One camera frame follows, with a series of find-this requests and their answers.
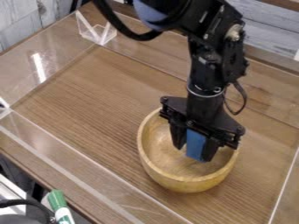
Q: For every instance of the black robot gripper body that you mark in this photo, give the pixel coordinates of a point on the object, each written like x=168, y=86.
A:
x=201, y=111

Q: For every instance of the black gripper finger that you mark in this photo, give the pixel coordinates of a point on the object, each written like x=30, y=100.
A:
x=177, y=133
x=209, y=148

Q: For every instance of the blue rectangular block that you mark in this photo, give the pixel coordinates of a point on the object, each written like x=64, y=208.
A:
x=195, y=145

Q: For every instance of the brown wooden bowl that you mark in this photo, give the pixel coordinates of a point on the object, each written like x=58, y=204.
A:
x=169, y=168

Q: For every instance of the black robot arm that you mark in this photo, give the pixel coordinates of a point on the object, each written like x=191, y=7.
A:
x=212, y=25

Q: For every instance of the green white marker pen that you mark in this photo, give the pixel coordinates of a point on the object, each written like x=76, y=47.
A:
x=58, y=207

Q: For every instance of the clear acrylic tray wall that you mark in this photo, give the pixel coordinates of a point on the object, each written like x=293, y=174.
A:
x=96, y=192

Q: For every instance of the clear acrylic corner bracket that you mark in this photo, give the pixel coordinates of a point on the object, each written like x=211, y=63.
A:
x=99, y=34

